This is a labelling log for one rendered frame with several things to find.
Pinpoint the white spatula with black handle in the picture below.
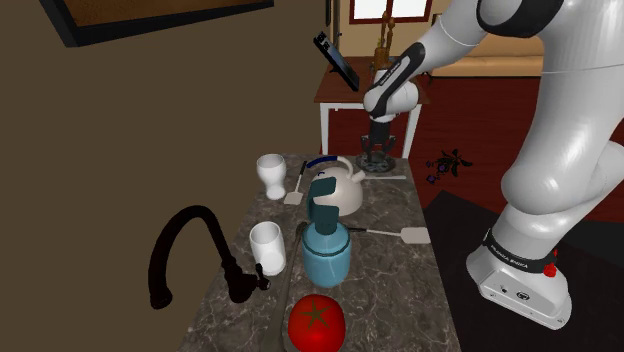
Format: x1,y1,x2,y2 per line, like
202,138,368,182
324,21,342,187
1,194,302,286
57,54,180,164
347,226,433,245
283,160,309,206

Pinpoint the blue soap dispenser bottle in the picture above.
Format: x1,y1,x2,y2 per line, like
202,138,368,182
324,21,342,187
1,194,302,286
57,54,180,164
301,175,353,289

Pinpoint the red framed window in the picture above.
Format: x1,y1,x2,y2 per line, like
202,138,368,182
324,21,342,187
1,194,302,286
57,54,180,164
348,0,434,26

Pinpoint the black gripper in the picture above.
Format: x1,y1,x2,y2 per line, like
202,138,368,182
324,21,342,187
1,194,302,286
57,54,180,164
360,118,399,163

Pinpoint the black curved faucet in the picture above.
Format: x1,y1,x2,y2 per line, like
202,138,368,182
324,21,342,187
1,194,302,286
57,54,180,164
147,204,271,311

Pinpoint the black plant with purple flowers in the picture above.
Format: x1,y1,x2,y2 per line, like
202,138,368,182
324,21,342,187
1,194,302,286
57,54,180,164
424,147,475,186

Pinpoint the red tomato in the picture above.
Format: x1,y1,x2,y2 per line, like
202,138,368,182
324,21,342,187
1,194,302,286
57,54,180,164
286,293,347,352

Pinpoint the beige sofa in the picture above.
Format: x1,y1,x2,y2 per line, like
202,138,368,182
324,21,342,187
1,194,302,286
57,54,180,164
430,13,545,79

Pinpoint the brown table with white legs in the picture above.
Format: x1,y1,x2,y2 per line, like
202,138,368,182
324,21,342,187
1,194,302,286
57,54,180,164
312,10,432,160

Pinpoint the black robot stand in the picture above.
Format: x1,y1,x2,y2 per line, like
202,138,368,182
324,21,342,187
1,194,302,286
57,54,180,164
421,188,624,352

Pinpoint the white egg cup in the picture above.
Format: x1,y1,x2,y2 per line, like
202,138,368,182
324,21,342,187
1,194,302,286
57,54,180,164
256,153,288,201

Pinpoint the black framed wall picture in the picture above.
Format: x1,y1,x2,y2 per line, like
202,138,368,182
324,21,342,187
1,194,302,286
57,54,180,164
37,0,276,49

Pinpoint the white kettle with blue handle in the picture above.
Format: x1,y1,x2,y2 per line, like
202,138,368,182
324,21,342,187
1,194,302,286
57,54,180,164
305,154,367,218

